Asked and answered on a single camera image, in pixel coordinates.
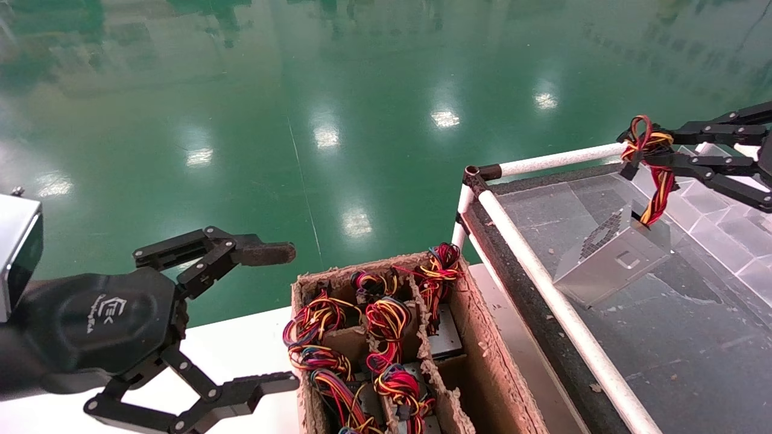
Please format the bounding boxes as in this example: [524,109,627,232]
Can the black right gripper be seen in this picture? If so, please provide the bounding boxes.
[620,101,772,213]

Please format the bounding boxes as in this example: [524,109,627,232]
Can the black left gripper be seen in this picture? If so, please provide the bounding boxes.
[15,226,300,434]

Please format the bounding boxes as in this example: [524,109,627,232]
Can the grey power unit colourful wires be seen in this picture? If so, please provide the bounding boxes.
[311,369,387,434]
[375,365,436,434]
[392,243,465,359]
[554,115,676,309]
[283,292,362,350]
[288,344,356,380]
[365,297,417,374]
[351,268,402,302]

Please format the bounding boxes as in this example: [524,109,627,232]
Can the clear acrylic divider tray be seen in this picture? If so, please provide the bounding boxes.
[621,145,772,302]

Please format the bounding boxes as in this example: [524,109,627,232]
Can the brown cardboard divider box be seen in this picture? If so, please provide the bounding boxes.
[291,252,549,434]

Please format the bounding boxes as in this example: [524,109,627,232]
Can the white pipe frame black joints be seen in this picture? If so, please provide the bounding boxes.
[451,142,772,434]

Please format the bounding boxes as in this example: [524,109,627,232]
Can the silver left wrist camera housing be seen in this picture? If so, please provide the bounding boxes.
[0,187,44,323]

